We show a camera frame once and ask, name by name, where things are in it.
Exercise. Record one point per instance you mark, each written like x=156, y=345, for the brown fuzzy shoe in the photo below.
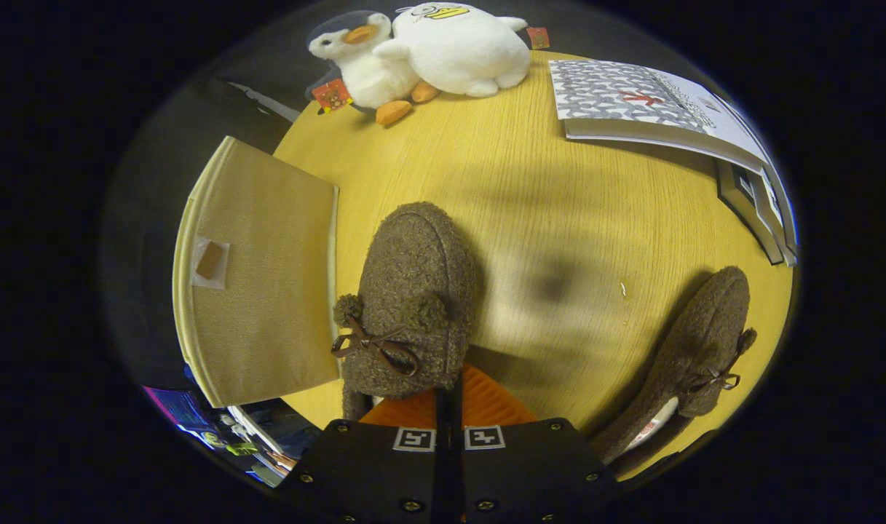
x=413, y=269
x=697, y=335

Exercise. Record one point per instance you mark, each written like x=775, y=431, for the grey patterned cover book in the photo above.
x=610, y=94

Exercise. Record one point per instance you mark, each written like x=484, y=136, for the purple monitor screen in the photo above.
x=180, y=407

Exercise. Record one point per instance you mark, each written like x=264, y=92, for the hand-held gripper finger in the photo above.
x=442, y=451
x=458, y=451

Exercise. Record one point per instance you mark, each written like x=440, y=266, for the beige fabric storage box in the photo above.
x=268, y=291

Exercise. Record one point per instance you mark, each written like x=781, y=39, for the grey white penguin plush toy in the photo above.
x=370, y=76

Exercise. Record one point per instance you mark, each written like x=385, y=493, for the black cover book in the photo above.
x=737, y=200

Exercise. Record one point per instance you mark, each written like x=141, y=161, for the white duck plush toy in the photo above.
x=457, y=54

